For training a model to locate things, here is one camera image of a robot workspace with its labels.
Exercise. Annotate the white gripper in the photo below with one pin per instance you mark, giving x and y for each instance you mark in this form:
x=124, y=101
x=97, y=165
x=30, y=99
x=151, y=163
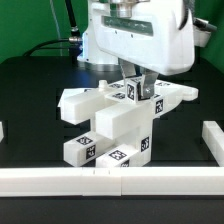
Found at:
x=155, y=34

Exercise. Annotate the white tagged cube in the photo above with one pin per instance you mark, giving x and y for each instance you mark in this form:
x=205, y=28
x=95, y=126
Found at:
x=132, y=89

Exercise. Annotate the white chair seat part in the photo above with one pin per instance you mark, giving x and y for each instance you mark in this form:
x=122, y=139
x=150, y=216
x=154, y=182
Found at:
x=130, y=123

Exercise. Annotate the white chair back frame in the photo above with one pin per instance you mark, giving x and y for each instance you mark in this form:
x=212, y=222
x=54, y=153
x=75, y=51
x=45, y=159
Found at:
x=84, y=106

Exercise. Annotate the white base tag plate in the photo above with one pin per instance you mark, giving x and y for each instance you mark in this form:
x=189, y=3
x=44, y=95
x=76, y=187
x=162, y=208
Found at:
x=70, y=92

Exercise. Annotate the white right obstacle bar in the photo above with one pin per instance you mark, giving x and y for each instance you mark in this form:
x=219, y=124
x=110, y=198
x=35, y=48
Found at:
x=213, y=136

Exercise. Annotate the white front obstacle bar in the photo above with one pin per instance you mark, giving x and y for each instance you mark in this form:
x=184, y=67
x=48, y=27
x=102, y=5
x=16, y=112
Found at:
x=111, y=181

